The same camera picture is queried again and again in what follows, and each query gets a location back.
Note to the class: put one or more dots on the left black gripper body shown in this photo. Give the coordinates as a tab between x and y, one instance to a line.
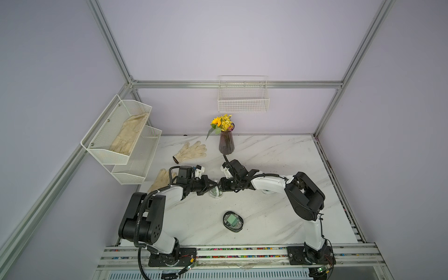
200	186

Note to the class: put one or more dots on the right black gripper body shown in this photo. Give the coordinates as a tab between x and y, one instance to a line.
230	184

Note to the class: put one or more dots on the green charger plug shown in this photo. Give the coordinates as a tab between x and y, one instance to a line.
232	220

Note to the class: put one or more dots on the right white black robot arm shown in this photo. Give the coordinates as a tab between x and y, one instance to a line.
305	198

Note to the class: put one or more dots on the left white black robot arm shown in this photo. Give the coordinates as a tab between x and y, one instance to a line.
142	223

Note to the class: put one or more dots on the beige leather glove on table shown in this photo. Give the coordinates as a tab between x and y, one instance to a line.
162	180

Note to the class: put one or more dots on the white knit glove on table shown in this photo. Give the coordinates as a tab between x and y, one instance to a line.
189	152

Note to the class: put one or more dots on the dark glass flower vase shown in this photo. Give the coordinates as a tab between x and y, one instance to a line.
226	142

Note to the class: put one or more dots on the lower white mesh shelf bin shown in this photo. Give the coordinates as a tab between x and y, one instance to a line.
137	168

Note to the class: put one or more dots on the white mesh shelf bin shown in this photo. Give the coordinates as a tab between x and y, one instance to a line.
101	142
137	168

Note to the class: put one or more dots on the yellow flower bouquet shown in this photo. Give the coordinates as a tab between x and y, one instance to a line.
221	124

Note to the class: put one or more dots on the beige glove in bin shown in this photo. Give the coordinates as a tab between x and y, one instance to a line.
128	135

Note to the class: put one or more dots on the upper white mesh shelf bin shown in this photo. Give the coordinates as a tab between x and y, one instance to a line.
101	142

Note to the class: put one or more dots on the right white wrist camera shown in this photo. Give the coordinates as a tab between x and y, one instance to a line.
226	172

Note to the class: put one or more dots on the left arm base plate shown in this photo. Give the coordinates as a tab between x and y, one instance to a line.
180	257

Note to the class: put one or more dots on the white wire wall basket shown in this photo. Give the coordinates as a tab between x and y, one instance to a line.
243	94

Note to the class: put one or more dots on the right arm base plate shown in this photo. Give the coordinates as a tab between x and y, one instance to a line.
305	255

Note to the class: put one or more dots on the aluminium front rail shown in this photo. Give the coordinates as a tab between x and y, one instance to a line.
357	261

